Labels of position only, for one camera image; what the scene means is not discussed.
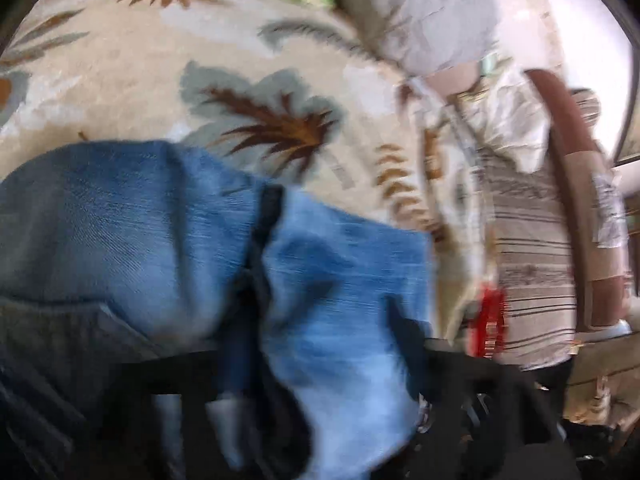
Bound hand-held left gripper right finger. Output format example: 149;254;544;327
385;300;568;480

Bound leaf print blanket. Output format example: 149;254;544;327
0;0;496;341

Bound striped mattress sheet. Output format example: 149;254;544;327
465;67;640;371

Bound striped cushion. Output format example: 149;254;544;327
570;87;603;122

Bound white crumpled cloth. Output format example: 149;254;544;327
450;67;551;171

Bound grey pillow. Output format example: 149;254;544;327
325;0;501;78

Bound red glass dish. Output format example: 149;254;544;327
467;282;508;358

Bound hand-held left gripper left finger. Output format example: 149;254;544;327
145;185;287;413

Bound pink pillow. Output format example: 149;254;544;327
425;57;483;98

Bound grey crumpled cloth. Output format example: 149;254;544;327
592;170;628;251

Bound blue denim pants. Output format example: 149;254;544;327
0;139;436;480

